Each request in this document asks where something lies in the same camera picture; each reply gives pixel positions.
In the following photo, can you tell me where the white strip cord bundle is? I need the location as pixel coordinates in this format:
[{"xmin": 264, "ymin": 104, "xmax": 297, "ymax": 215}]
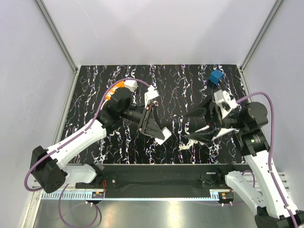
[{"xmin": 178, "ymin": 139, "xmax": 199, "ymax": 151}]

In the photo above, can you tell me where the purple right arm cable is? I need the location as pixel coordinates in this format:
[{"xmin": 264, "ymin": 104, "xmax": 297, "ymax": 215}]
[{"xmin": 236, "ymin": 91, "xmax": 302, "ymax": 228}]

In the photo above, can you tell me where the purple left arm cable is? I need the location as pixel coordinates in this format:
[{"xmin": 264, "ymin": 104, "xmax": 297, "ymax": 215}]
[{"xmin": 23, "ymin": 77, "xmax": 152, "ymax": 228}]

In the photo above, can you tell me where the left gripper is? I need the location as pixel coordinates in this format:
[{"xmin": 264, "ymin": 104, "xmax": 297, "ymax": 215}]
[{"xmin": 121, "ymin": 104, "xmax": 167, "ymax": 140}]

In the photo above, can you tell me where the black marble mat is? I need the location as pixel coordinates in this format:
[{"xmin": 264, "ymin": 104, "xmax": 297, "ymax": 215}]
[{"xmin": 61, "ymin": 64, "xmax": 246, "ymax": 164}]

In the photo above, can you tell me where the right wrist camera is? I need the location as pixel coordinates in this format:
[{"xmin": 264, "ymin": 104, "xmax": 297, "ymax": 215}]
[{"xmin": 214, "ymin": 90, "xmax": 238, "ymax": 119}]

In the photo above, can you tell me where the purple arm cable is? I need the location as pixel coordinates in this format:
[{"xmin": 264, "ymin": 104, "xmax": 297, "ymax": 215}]
[
  {"xmin": 236, "ymin": 91, "xmax": 302, "ymax": 228},
  {"xmin": 23, "ymin": 77, "xmax": 152, "ymax": 228}
]

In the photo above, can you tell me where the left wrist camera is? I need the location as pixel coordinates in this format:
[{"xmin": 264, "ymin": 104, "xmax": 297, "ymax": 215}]
[{"xmin": 144, "ymin": 85, "xmax": 159, "ymax": 106}]

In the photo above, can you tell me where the blue cube adapter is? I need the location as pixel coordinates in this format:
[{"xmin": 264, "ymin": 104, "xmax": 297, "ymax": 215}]
[{"xmin": 209, "ymin": 69, "xmax": 224, "ymax": 85}]

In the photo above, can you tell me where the white power strip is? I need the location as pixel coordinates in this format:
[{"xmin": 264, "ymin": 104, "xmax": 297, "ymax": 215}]
[{"xmin": 213, "ymin": 128, "xmax": 235, "ymax": 140}]

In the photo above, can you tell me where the white USB charger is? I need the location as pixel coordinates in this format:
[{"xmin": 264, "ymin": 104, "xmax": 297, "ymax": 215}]
[{"xmin": 155, "ymin": 127, "xmax": 171, "ymax": 145}]

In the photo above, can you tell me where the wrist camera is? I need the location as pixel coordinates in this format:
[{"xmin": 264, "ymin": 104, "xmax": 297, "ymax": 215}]
[
  {"xmin": 144, "ymin": 85, "xmax": 159, "ymax": 106},
  {"xmin": 214, "ymin": 90, "xmax": 238, "ymax": 119}
]

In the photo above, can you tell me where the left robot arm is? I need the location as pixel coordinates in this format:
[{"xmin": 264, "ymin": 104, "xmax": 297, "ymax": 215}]
[{"xmin": 30, "ymin": 87, "xmax": 171, "ymax": 193}]

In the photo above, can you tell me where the orange power strip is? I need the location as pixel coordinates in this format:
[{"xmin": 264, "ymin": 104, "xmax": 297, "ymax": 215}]
[{"xmin": 105, "ymin": 81, "xmax": 124, "ymax": 100}]

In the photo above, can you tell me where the slotted cable duct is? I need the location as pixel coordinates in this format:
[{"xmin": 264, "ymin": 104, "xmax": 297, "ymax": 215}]
[{"xmin": 42, "ymin": 191, "xmax": 233, "ymax": 201}]

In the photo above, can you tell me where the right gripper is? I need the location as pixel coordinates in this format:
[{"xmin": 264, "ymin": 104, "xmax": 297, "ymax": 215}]
[{"xmin": 182, "ymin": 94, "xmax": 247, "ymax": 144}]

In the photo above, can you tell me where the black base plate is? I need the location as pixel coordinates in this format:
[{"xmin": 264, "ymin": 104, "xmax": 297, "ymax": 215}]
[{"xmin": 76, "ymin": 164, "xmax": 247, "ymax": 200}]

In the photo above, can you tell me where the white cube adapter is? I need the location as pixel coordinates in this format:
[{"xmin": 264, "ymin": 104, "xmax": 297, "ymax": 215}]
[{"xmin": 124, "ymin": 80, "xmax": 138, "ymax": 92}]

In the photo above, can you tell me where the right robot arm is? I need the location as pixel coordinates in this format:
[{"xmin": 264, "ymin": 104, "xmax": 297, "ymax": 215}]
[{"xmin": 185, "ymin": 96, "xmax": 304, "ymax": 228}]

